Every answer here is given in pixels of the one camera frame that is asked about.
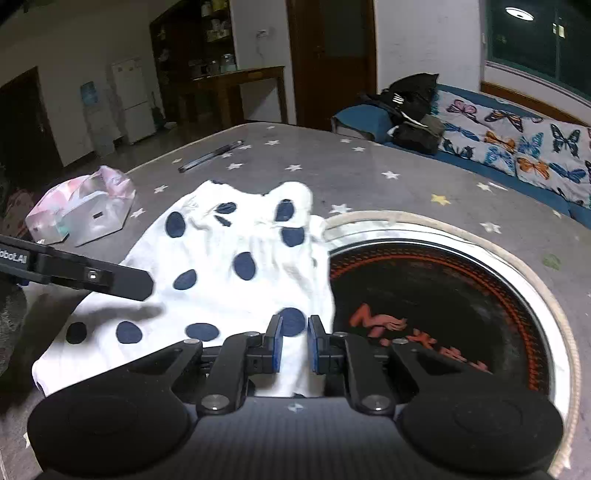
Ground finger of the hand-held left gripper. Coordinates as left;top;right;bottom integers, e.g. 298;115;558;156
48;248;154;302

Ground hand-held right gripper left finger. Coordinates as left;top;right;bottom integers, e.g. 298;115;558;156
115;315;283;415

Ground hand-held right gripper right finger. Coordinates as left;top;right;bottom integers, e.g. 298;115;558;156
308;315;490;415

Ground white navy polka dot pants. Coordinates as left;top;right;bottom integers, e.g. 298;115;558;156
32;181;338;402

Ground person's left hand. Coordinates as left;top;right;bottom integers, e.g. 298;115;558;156
0;279;29;384

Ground pink white plastic bag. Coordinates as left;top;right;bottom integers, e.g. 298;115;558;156
25;166;137;245

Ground round black induction cooker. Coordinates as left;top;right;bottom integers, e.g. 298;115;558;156
323;210;578;476

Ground black pen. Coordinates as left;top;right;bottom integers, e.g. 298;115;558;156
179;140;244;173

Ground water dispenser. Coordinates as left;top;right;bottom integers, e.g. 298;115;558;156
81;80;116;154

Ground white refrigerator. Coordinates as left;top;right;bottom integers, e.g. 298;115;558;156
111;58;158;144

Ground grey star tablecloth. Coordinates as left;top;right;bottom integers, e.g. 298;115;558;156
0;122;591;480

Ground blue sofa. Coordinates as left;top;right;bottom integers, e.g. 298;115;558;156
332;83;591;232

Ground wooden desk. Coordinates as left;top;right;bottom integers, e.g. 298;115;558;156
178;66;289;130

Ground dark wooden shelf cabinet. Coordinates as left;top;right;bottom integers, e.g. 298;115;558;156
150;0;236;125

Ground black jacket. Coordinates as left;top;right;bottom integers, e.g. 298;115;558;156
360;74;445;155

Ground brown wooden door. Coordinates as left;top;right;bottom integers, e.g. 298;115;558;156
286;0;377;132

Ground butterfly print pillow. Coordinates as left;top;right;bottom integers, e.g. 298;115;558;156
434;88;591;208

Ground green framed window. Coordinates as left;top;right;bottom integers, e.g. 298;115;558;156
480;0;591;93

